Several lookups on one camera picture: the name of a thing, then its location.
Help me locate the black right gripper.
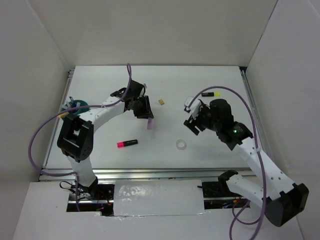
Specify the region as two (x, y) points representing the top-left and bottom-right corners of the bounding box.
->
(183, 103), (221, 135)

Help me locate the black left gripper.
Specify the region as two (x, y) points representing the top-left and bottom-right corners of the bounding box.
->
(132, 95), (154, 120)

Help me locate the lilac highlighter marker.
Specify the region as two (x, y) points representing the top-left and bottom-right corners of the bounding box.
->
(147, 118), (154, 130)

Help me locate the blue gel pen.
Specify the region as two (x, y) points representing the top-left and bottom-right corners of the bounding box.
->
(69, 96), (76, 108)

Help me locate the orange highlighter marker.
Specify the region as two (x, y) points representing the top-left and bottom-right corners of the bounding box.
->
(57, 112), (69, 119)

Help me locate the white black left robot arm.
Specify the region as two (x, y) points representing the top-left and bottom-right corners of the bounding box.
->
(57, 80), (154, 200)

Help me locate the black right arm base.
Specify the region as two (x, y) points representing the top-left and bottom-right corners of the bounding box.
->
(197, 181), (244, 205)

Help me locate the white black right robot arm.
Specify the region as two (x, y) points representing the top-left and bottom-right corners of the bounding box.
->
(183, 96), (309, 227)

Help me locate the small tan eraser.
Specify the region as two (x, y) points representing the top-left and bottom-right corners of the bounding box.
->
(158, 99), (165, 106)

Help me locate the yellow black highlighter marker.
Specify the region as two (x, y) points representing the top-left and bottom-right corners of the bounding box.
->
(201, 92), (220, 98)

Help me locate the clear tape roll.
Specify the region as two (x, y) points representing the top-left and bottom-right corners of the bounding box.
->
(175, 139), (187, 151)

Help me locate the pink black highlighter marker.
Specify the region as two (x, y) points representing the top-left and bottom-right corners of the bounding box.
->
(117, 139), (139, 148)

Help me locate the teal round compartment organizer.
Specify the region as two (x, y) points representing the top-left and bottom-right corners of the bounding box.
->
(62, 99), (90, 115)

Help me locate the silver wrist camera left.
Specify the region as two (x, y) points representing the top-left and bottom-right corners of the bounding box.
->
(139, 83), (147, 97)

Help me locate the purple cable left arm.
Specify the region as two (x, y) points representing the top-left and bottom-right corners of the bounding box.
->
(28, 62), (133, 213)

